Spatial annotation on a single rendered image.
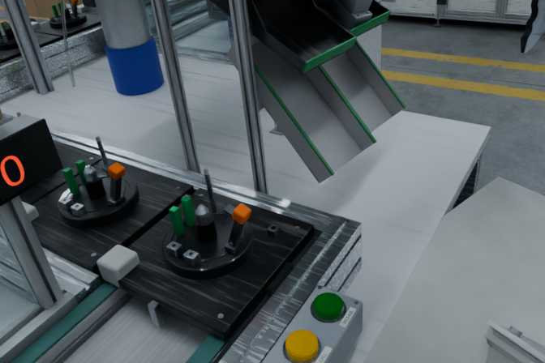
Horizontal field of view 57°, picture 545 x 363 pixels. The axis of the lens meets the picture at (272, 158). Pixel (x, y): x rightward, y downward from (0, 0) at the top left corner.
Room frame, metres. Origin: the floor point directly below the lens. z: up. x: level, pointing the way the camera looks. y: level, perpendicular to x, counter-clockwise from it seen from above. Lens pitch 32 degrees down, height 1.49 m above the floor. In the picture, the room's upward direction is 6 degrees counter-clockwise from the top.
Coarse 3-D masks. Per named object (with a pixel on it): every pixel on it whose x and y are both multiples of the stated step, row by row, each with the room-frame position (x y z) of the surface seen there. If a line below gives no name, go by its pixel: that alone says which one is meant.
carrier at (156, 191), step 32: (64, 192) 0.77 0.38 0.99; (96, 192) 0.74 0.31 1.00; (128, 192) 0.75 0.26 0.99; (160, 192) 0.76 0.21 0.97; (192, 192) 0.77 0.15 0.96; (32, 224) 0.71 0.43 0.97; (64, 224) 0.70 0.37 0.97; (96, 224) 0.68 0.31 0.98; (128, 224) 0.68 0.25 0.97; (64, 256) 0.62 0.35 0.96; (96, 256) 0.61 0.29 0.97
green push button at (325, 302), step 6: (324, 294) 0.48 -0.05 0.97; (330, 294) 0.47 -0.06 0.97; (336, 294) 0.48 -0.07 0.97; (318, 300) 0.47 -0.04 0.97; (324, 300) 0.47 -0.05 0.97; (330, 300) 0.46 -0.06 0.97; (336, 300) 0.46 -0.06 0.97; (318, 306) 0.46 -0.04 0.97; (324, 306) 0.45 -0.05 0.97; (330, 306) 0.45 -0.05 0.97; (336, 306) 0.45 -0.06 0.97; (342, 306) 0.45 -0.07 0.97; (318, 312) 0.45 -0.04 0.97; (324, 312) 0.45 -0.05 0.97; (330, 312) 0.44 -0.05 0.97; (336, 312) 0.44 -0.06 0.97; (324, 318) 0.44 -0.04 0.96; (330, 318) 0.44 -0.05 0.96
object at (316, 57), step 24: (216, 0) 0.85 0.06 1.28; (264, 0) 0.89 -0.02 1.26; (288, 0) 0.91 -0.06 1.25; (312, 0) 0.87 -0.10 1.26; (264, 24) 0.82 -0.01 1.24; (288, 24) 0.84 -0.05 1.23; (312, 24) 0.85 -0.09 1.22; (336, 24) 0.83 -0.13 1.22; (288, 48) 0.74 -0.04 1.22; (312, 48) 0.79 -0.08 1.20; (336, 48) 0.77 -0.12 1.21
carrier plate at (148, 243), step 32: (160, 224) 0.67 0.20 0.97; (256, 224) 0.64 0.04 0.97; (288, 224) 0.63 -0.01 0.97; (160, 256) 0.59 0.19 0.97; (256, 256) 0.57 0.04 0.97; (288, 256) 0.56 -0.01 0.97; (128, 288) 0.54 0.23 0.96; (160, 288) 0.52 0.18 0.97; (192, 288) 0.51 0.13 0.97; (224, 288) 0.51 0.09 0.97; (256, 288) 0.50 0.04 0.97; (192, 320) 0.46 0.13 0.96; (224, 320) 0.45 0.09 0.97
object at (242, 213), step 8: (224, 208) 0.56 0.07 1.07; (232, 208) 0.57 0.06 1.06; (240, 208) 0.55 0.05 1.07; (248, 208) 0.56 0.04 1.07; (232, 216) 0.55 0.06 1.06; (240, 216) 0.54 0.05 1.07; (248, 216) 0.55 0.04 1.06; (240, 224) 0.55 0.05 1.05; (232, 232) 0.56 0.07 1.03; (240, 232) 0.56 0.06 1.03; (232, 240) 0.56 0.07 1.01
